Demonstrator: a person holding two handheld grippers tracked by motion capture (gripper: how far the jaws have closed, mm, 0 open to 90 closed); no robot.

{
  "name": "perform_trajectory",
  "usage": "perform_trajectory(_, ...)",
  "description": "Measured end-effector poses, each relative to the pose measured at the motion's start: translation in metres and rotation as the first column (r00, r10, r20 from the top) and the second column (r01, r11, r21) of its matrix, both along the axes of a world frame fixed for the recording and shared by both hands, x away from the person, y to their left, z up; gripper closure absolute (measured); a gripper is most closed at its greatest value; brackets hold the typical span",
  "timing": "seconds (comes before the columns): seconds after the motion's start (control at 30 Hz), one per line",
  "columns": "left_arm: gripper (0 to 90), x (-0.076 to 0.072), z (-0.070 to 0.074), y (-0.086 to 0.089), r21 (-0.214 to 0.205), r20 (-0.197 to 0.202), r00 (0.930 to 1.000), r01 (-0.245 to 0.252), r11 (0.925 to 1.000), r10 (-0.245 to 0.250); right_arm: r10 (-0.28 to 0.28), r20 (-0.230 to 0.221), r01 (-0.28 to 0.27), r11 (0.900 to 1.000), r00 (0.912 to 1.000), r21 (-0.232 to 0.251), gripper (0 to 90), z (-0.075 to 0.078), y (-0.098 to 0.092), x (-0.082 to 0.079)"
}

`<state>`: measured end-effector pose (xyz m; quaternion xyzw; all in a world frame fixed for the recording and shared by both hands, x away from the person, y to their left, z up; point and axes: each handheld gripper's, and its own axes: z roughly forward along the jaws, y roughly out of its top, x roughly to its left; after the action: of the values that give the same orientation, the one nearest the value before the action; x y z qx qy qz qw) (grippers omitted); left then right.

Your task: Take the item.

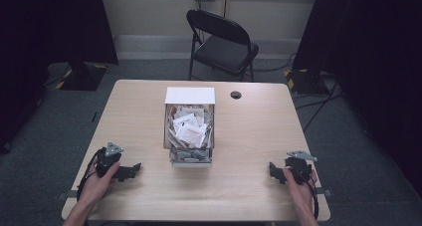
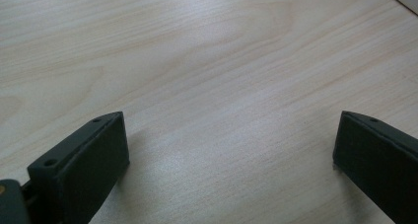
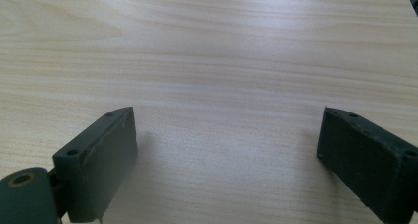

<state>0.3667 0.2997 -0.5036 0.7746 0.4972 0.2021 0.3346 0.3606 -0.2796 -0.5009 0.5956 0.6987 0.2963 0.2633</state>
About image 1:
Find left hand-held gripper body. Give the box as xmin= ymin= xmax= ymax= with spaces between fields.
xmin=96 ymin=141 xmax=128 ymax=180

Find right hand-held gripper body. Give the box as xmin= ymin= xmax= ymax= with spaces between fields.
xmin=283 ymin=149 xmax=318 ymax=186

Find person's right hand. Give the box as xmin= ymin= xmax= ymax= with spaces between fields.
xmin=282 ymin=166 xmax=318 ymax=217

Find person's left hand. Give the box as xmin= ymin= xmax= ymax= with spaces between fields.
xmin=79 ymin=160 xmax=121 ymax=208

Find pile of white paper packets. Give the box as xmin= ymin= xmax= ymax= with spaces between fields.
xmin=166 ymin=105 xmax=213 ymax=150

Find clear box with white lid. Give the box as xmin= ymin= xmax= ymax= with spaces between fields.
xmin=162 ymin=86 xmax=217 ymax=168

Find black stand base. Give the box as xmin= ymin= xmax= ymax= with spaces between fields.
xmin=284 ymin=68 xmax=331 ymax=96
xmin=59 ymin=62 xmax=109 ymax=92

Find black folding chair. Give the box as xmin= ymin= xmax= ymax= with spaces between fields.
xmin=185 ymin=8 xmax=260 ymax=83

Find black curtain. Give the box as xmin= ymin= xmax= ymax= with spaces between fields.
xmin=0 ymin=0 xmax=119 ymax=154
xmin=292 ymin=0 xmax=422 ymax=197

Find left hand-held gripper black cable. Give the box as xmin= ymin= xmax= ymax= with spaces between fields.
xmin=76 ymin=147 xmax=106 ymax=202

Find hand-held gripper black cable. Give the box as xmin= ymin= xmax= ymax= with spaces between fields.
xmin=306 ymin=179 xmax=320 ymax=221
xmin=76 ymin=147 xmax=106 ymax=202

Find grey table bracket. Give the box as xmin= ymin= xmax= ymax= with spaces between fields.
xmin=315 ymin=186 xmax=333 ymax=198
xmin=56 ymin=189 xmax=80 ymax=201

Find right hand-held gripper black cable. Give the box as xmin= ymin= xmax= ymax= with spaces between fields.
xmin=306 ymin=179 xmax=320 ymax=221

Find black floor cables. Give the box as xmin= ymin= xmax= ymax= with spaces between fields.
xmin=253 ymin=52 xmax=344 ymax=134

